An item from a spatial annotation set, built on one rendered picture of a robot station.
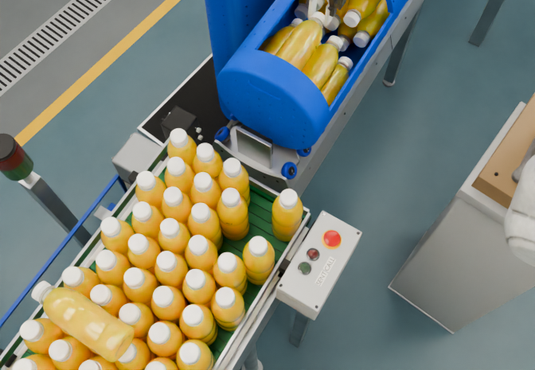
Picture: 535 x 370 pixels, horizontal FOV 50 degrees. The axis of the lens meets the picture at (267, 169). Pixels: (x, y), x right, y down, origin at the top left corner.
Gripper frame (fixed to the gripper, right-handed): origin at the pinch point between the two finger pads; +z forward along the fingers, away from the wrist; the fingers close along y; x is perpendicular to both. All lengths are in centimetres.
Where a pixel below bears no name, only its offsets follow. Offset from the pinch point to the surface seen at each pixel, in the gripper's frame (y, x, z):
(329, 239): -29, 46, 9
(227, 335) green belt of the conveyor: -18, 72, 30
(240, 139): 3.7, 31.4, 19.2
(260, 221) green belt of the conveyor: -10, 44, 30
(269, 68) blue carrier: 0.4, 23.1, -3.4
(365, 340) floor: -51, 37, 120
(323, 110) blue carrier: -13.0, 21.3, 5.0
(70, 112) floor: 112, 17, 120
